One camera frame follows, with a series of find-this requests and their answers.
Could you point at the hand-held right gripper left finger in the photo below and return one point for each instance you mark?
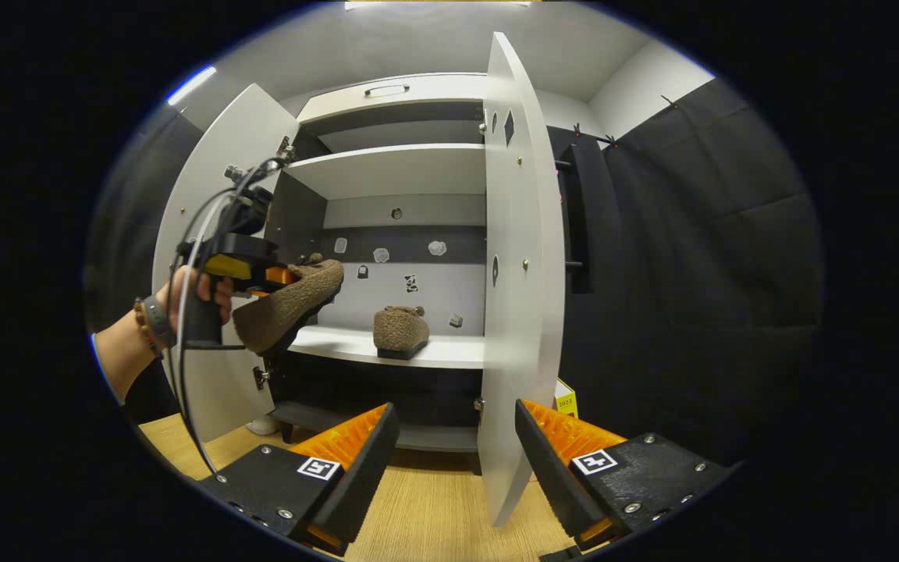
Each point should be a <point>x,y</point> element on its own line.
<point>364,476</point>

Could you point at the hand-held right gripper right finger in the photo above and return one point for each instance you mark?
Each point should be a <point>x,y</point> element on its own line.
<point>547,476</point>

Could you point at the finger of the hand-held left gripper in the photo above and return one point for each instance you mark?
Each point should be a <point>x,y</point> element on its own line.
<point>282,275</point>
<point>260,294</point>

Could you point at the brown fluffy shoe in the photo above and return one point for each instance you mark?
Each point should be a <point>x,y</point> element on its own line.
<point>401,332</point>
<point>286,308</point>

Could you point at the white cabinet door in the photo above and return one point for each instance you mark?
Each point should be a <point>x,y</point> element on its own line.
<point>239,133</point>
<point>520,351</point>

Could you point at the white shoe cabinet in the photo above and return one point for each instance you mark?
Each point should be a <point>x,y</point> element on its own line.
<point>395,176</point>

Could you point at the white cabinet drawer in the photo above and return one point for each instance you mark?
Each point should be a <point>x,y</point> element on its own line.
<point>434,87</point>

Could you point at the yellow and white box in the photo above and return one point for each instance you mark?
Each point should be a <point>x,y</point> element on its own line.
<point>566,400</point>

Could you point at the grey wristband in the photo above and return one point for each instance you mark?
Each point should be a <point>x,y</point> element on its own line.
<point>157,320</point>

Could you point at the white round container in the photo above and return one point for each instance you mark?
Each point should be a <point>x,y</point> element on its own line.
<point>262,425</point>

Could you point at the small ceiling light panel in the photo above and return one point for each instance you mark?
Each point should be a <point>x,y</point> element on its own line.
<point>192,86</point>

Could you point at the large ceiling light panel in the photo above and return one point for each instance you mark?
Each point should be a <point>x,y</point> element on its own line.
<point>434,4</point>

